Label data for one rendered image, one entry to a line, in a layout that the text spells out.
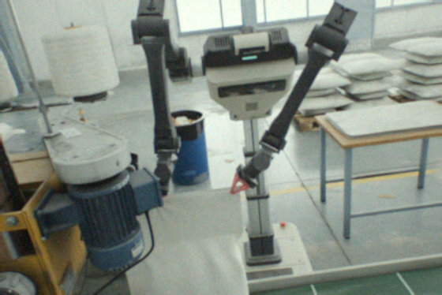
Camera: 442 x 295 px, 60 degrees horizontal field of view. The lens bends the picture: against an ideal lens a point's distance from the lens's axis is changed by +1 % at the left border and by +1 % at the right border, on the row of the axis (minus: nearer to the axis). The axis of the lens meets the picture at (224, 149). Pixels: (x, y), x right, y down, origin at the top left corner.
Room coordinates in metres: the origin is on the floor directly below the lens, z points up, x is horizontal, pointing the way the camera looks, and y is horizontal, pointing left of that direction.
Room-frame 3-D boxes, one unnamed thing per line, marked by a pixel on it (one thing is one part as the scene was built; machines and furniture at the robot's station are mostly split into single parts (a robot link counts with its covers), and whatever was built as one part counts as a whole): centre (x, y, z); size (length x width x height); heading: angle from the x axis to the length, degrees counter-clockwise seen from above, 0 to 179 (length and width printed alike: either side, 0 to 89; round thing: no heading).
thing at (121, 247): (0.87, 0.33, 1.21); 0.15 x 0.15 x 0.25
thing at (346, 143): (2.50, -1.21, 0.38); 0.95 x 0.62 x 0.75; 92
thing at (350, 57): (4.96, -1.87, 0.69); 0.66 x 0.42 x 0.13; 89
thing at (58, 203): (0.83, 0.41, 1.27); 0.12 x 0.09 x 0.09; 2
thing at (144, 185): (0.92, 0.23, 1.25); 0.10 x 0.08 x 0.12; 27
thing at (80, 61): (1.02, 0.34, 1.61); 0.17 x 0.17 x 0.17
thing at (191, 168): (3.49, 0.37, 0.32); 0.51 x 0.48 x 0.65; 2
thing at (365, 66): (4.54, -1.88, 0.68); 0.66 x 0.42 x 0.13; 90
